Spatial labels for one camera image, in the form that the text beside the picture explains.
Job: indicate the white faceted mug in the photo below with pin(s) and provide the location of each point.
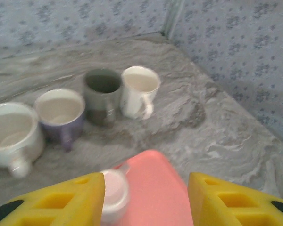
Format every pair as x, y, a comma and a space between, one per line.
132, 103

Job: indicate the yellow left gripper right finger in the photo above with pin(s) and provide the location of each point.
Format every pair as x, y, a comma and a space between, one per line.
202, 202

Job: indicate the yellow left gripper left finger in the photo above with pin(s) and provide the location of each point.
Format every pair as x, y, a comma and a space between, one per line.
89, 195

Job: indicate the purple mug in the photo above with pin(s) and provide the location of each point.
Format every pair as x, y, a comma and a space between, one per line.
59, 108

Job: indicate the white round mug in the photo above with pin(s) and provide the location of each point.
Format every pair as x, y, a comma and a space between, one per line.
11, 127

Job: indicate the pink plastic tray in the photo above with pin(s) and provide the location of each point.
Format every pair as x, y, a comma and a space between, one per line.
155, 188

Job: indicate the dark grey mug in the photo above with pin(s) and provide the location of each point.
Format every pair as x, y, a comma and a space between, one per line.
101, 101

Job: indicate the aluminium corner post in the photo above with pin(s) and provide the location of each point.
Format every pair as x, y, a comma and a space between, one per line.
173, 18

